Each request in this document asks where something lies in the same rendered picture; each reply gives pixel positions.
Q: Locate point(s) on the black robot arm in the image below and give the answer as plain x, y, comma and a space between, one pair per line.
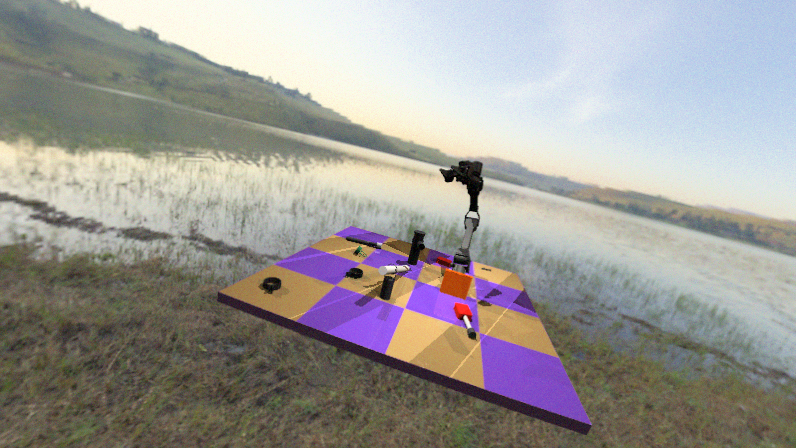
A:
462, 255

